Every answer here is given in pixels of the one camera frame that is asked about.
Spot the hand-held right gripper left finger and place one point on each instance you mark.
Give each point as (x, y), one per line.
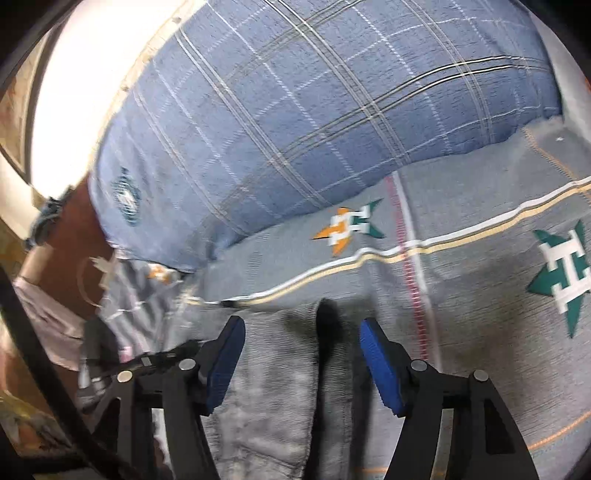
(226, 364)

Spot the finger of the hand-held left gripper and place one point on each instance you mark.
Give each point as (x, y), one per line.
(157, 354)

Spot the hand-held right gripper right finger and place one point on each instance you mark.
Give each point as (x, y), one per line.
(378, 369)

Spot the grey denim pants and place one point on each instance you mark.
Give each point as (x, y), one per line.
(277, 392)

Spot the pink cloth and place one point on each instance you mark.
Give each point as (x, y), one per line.
(46, 318)

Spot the white charger plug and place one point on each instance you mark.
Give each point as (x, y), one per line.
(100, 263)

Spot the grey printed bed sheet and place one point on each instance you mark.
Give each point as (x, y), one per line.
(485, 300)

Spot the brown headboard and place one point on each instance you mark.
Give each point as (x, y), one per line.
(69, 230)

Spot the teal cloth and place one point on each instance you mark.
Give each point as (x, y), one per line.
(44, 221)

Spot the blue plaid pillow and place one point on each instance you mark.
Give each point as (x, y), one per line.
(300, 115)

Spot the framed wall picture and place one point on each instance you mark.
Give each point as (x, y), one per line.
(11, 138)

